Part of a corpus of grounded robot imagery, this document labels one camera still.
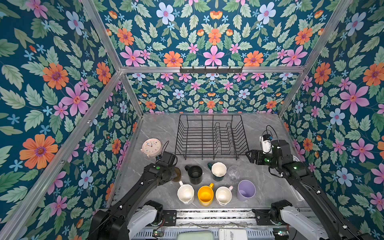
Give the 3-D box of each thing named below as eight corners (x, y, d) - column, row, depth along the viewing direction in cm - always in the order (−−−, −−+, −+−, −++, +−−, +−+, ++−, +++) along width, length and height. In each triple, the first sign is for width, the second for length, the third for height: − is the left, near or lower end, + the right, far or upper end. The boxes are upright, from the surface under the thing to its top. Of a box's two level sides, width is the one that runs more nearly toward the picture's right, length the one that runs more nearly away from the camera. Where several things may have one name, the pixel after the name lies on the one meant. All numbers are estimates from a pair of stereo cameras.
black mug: (185, 184, 86) (184, 178, 79) (186, 170, 92) (185, 163, 84) (202, 184, 86) (202, 178, 79) (202, 170, 92) (202, 163, 84)
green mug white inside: (208, 182, 87) (208, 175, 78) (207, 169, 92) (208, 161, 83) (225, 182, 87) (227, 175, 78) (223, 169, 92) (226, 161, 83)
